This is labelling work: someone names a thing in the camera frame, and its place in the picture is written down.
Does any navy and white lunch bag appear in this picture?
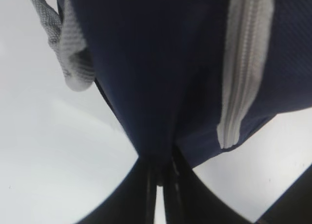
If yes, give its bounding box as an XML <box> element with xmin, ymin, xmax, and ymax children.
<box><xmin>31</xmin><ymin>0</ymin><xmax>312</xmax><ymax>184</ymax></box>

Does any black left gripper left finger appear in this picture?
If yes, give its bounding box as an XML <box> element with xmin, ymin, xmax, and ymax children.
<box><xmin>79</xmin><ymin>159</ymin><xmax>156</xmax><ymax>224</ymax></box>

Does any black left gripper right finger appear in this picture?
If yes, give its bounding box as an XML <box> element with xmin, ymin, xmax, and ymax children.
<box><xmin>163</xmin><ymin>148</ymin><xmax>250</xmax><ymax>224</ymax></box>

